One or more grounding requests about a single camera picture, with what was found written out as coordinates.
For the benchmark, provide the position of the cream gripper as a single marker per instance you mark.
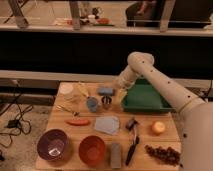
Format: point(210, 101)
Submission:
point(121, 93)

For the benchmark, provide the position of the blue sponge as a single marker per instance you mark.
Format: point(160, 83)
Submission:
point(105, 91)

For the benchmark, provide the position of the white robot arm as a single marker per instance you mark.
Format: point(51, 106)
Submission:
point(197, 134)

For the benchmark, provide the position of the green plastic tray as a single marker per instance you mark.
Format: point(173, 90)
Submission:
point(143, 97)

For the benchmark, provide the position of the blue cup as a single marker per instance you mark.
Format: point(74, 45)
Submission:
point(92, 104)

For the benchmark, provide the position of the blue grey cloth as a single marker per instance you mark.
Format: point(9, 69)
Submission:
point(107, 124)

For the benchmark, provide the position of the yellow banana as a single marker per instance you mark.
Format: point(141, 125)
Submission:
point(83, 90)

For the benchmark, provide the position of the yellow apple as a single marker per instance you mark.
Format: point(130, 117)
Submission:
point(158, 127)

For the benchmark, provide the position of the grey rectangular block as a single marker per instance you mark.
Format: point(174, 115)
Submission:
point(115, 156)

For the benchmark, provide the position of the clear plastic container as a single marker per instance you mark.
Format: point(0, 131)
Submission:
point(67, 91)

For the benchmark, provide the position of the orange bowl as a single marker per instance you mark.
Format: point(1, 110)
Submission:
point(92, 150)

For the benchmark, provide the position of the bunch of dark grapes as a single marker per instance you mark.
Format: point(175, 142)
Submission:
point(168, 156)

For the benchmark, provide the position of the purple bowl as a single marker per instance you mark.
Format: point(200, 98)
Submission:
point(52, 144)

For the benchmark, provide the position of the black handled brush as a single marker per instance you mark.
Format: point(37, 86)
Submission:
point(132, 126)

